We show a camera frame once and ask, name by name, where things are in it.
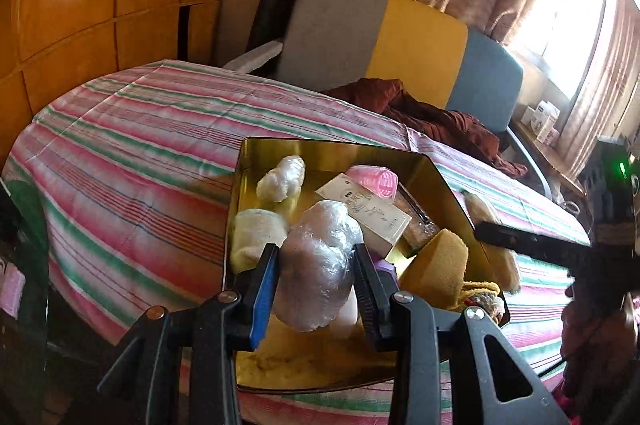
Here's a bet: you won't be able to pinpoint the gold tin box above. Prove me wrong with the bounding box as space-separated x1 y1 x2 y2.
222 136 511 393

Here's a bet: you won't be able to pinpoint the small plastic-wrapped white ball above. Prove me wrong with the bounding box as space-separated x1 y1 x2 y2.
256 155 307 203

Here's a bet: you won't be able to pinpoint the wooden wardrobe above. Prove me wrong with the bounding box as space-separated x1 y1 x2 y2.
0 0 243 166

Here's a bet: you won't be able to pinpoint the wooden side shelf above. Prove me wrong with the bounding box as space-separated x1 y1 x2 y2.
510 118 588 201

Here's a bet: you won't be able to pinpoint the green snack packets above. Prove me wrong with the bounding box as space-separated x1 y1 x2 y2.
395 190 441 251

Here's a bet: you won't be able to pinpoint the beige sock ball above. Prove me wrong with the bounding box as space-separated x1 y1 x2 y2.
230 208 291 273

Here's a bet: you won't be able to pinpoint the pink hair roller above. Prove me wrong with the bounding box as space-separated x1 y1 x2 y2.
345 165 400 201

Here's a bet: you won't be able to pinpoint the black rolled mat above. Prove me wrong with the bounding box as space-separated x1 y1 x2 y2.
247 0 311 56

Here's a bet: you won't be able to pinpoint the purple snack packet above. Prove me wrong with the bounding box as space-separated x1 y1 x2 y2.
372 257 398 283

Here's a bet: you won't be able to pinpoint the person's right forearm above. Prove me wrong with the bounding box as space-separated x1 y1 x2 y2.
557 290 640 425

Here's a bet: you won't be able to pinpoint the maroon cloth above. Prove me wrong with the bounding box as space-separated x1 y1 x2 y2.
322 78 528 178

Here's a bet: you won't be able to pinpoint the grey yellow blue armchair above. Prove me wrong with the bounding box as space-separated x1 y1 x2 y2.
222 0 556 206

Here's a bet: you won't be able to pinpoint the white cardboard box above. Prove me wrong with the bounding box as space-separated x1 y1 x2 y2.
315 174 412 258

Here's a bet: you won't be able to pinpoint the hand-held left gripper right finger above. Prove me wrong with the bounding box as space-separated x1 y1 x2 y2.
352 243 571 425

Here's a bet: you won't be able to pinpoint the yellow sponge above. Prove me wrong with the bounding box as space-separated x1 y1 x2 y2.
462 191 521 293
400 227 471 311

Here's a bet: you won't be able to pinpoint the striped tablecloth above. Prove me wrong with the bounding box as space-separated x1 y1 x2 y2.
2 59 593 425

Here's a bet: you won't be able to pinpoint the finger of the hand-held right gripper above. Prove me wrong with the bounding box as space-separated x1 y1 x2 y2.
472 221 596 277

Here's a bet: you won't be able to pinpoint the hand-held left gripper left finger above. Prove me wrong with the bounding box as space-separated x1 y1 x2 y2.
97 243 281 425

